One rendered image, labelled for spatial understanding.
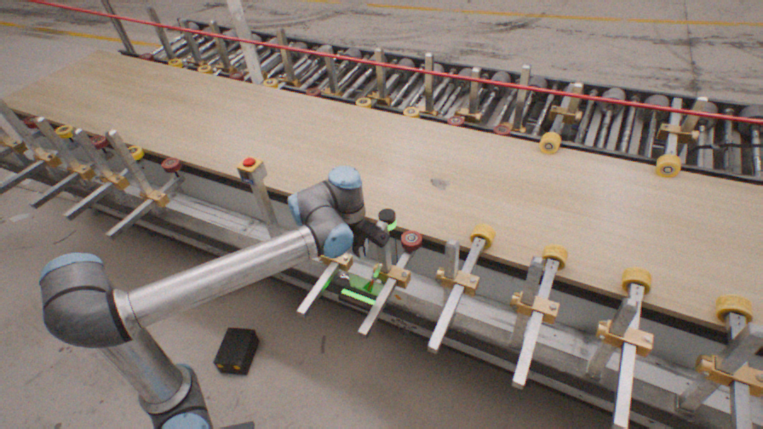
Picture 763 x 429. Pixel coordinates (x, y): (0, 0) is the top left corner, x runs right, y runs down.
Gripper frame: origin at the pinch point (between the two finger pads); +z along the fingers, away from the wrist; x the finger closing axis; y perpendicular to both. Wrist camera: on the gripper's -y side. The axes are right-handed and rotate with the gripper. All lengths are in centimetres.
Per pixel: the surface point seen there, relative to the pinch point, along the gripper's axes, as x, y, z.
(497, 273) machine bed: -28, -40, 22
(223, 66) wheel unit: -115, 166, 16
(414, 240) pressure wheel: -21.9, -8.7, 10.6
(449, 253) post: -6.1, -27.9, -8.6
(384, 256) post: -6.1, -4.3, 4.4
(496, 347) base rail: -4, -48, 32
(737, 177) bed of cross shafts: -110, -114, 18
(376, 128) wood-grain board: -83, 38, 11
